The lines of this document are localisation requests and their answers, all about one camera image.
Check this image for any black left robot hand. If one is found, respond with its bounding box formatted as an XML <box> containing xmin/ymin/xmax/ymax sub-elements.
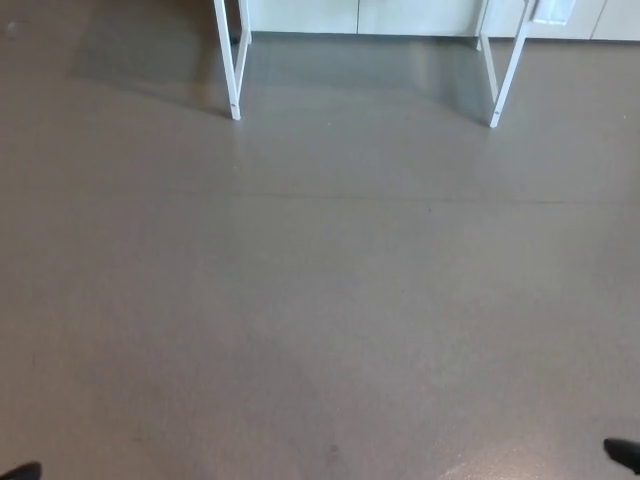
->
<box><xmin>0</xmin><ymin>461</ymin><xmax>43</xmax><ymax>480</ymax></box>

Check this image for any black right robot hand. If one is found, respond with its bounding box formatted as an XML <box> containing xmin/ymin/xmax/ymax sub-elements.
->
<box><xmin>603</xmin><ymin>437</ymin><xmax>640</xmax><ymax>476</ymax></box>

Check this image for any white cabinet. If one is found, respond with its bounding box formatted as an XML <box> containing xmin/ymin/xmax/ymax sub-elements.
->
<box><xmin>248</xmin><ymin>0</ymin><xmax>640</xmax><ymax>42</ymax></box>

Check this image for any white metal-frame table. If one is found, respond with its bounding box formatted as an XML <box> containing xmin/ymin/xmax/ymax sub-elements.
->
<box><xmin>212</xmin><ymin>0</ymin><xmax>534</xmax><ymax>129</ymax></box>

